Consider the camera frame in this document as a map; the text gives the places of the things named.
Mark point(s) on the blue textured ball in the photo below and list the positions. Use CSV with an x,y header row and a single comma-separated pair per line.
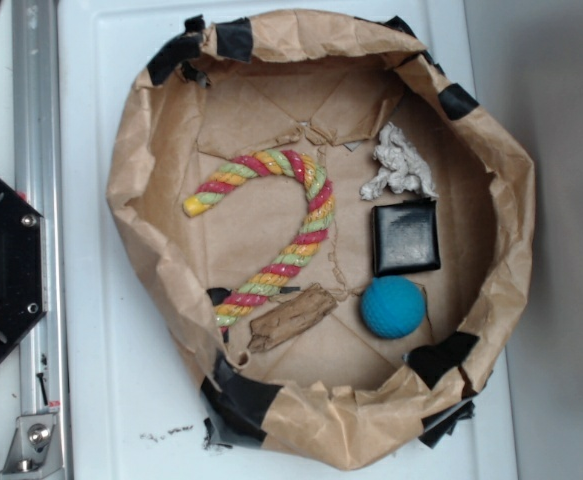
x,y
392,307

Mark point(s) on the brown paper bag bin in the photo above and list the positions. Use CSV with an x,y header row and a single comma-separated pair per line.
x,y
365,100

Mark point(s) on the brown wood piece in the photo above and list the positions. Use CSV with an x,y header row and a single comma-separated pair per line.
x,y
291,318

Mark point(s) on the black square pad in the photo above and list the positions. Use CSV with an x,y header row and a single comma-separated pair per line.
x,y
404,238

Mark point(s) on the white plastic tray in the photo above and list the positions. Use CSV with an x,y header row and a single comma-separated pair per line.
x,y
135,411

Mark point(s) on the multicolour rope candy cane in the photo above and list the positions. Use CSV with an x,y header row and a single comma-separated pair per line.
x,y
320,213

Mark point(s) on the aluminium extrusion rail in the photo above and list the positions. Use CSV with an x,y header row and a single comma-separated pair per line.
x,y
43,354

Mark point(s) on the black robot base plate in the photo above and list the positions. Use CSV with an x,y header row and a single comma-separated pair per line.
x,y
21,275

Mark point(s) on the metal corner bracket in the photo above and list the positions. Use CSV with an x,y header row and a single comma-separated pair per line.
x,y
35,451

